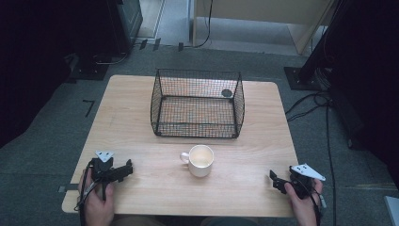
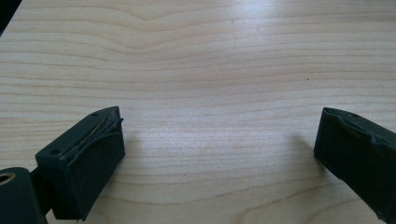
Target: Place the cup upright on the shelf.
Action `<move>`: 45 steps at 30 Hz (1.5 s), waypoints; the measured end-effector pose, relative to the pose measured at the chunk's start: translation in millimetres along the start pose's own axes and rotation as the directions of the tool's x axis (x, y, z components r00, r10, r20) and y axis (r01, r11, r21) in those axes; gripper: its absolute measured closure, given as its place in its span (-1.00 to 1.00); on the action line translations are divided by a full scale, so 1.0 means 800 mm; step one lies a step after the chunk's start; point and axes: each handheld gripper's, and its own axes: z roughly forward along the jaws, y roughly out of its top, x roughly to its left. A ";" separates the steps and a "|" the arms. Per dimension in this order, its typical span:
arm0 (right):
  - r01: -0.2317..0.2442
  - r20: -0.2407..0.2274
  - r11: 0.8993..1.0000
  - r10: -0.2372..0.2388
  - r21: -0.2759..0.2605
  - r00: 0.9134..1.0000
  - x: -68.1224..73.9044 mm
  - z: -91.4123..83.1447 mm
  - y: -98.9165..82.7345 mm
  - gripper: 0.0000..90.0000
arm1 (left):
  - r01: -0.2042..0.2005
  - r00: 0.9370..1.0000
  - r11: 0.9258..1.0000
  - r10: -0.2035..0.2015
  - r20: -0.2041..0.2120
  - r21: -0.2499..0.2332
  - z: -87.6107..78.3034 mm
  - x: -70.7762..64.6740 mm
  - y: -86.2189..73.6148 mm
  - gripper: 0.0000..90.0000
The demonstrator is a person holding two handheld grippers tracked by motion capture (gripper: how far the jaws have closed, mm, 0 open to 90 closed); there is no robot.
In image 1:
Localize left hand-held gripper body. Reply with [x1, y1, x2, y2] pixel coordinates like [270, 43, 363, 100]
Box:
[88, 150, 127, 202]

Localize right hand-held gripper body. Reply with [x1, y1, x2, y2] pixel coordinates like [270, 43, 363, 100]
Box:
[283, 163, 327, 201]

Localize white cup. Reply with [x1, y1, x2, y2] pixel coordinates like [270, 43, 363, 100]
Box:
[179, 144, 215, 179]

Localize black wire mesh basket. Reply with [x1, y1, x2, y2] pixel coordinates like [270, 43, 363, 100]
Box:
[150, 68, 246, 139]

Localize person's right hand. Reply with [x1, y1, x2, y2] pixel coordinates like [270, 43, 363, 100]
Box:
[283, 178, 325, 224]

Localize person's left hand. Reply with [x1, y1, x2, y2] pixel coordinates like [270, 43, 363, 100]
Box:
[77, 169, 116, 220]

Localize grey tape strip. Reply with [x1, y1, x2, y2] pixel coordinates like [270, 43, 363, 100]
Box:
[57, 184, 80, 194]

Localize person's left leg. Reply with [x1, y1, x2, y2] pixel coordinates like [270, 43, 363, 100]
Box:
[109, 215, 166, 226]

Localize person's leg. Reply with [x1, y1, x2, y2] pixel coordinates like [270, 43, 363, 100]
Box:
[109, 215, 166, 226]
[199, 216, 261, 226]

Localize person's right leg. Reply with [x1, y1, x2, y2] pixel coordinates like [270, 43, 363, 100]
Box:
[199, 216, 261, 226]

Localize white box corner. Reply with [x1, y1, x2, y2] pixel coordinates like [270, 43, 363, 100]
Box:
[383, 195, 399, 226]

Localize dark curtain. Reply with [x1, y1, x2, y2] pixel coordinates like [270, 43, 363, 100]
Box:
[0, 0, 109, 150]

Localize black cabinet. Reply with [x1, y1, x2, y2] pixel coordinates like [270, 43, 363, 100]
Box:
[104, 0, 144, 55]

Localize white partition furniture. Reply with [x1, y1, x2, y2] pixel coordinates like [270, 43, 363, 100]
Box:
[190, 0, 337, 57]

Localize right hand-held gripper cable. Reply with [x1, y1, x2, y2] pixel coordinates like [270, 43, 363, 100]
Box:
[309, 183, 327, 226]

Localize hand-held gripper cable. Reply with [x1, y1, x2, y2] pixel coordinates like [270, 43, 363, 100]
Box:
[309, 183, 327, 226]
[73, 159, 99, 226]

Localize long black floor cable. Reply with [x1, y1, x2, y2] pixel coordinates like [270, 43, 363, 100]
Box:
[325, 103, 338, 226]

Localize left hand-held gripper cable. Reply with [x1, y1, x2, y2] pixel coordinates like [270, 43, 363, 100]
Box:
[73, 159, 99, 226]

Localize looped black floor cables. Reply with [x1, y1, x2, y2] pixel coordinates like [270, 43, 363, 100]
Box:
[284, 89, 332, 123]

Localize black stand base plate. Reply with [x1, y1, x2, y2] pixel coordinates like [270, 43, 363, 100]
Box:
[68, 56, 111, 82]
[283, 66, 327, 92]

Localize black cable by cabinet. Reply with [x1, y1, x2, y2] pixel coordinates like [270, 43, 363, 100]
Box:
[93, 43, 140, 67]

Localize black hanging cable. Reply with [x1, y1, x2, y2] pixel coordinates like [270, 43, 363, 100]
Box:
[191, 0, 215, 50]

